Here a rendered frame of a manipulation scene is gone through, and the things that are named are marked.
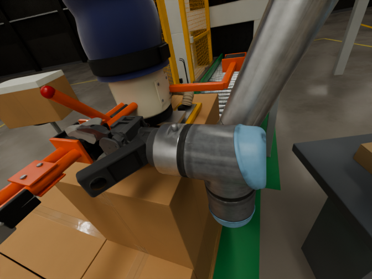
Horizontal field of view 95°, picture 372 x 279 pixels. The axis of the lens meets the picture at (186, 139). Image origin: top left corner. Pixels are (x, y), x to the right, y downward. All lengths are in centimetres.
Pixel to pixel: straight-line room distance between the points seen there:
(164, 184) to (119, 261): 49
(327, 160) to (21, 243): 136
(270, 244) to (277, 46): 124
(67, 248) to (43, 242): 14
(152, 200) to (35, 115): 197
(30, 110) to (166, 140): 207
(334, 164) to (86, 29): 85
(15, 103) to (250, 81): 219
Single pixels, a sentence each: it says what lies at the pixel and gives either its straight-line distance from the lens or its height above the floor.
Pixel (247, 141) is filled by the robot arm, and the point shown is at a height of 112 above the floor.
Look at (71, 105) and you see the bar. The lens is 41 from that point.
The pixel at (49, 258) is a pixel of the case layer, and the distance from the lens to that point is 105.
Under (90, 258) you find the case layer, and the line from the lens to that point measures 93.
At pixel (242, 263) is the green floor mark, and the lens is 133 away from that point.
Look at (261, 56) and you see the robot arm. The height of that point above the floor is 119.
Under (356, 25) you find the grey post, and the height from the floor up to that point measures 72.
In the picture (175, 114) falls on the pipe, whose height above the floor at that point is 100.
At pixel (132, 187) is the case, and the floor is 94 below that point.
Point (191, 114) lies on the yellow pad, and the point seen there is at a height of 97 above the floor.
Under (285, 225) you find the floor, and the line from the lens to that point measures 148.
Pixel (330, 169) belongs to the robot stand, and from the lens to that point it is 79.
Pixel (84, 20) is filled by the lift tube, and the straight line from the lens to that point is 51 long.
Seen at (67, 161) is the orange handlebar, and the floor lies 108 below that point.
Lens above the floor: 126
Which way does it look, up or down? 36 degrees down
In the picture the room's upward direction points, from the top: 12 degrees counter-clockwise
